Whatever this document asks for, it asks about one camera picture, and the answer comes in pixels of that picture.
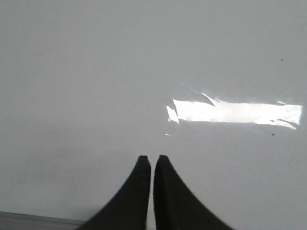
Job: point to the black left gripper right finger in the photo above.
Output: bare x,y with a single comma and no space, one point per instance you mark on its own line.
175,206

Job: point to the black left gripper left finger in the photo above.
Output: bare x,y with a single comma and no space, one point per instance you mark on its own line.
127,210

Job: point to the white whiteboard with aluminium frame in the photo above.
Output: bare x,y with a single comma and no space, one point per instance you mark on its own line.
219,86

